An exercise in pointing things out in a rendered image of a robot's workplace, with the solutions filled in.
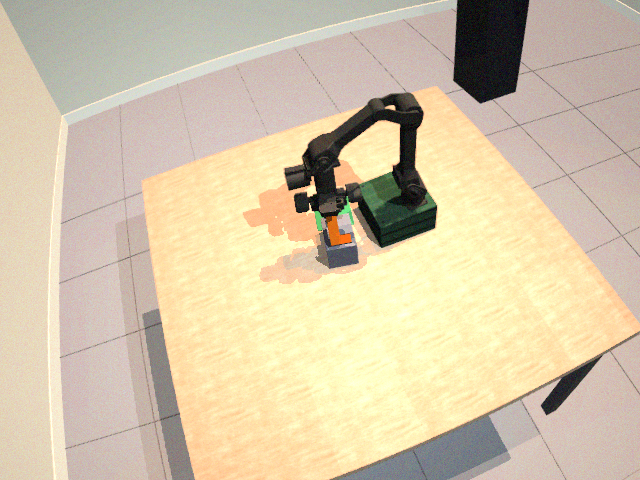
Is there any orange l-shaped part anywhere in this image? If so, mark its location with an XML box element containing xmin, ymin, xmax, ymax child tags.
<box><xmin>326</xmin><ymin>216</ymin><xmax>352</xmax><ymax>246</ymax></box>

